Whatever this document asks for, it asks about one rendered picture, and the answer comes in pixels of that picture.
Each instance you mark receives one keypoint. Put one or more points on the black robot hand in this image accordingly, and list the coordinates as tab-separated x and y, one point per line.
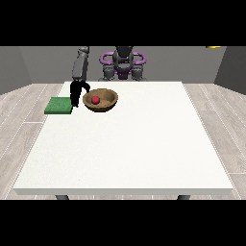
75	91

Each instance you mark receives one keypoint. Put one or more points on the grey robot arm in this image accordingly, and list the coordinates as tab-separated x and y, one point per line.
80	65

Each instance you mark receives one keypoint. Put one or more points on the small red ball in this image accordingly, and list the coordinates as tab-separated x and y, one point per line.
95	100

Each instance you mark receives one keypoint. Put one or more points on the green square pad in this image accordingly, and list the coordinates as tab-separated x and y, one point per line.
58	105

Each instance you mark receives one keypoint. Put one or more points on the brown wooden bowl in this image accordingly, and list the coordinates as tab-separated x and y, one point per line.
107	104

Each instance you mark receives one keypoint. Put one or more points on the yellow cup with melon print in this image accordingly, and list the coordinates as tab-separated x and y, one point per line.
213	47

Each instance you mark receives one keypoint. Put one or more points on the grey trunk with purple rings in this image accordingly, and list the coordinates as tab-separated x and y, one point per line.
123	65

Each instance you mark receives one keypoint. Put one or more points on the dark table leg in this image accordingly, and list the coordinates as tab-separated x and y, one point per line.
184	197
62	197

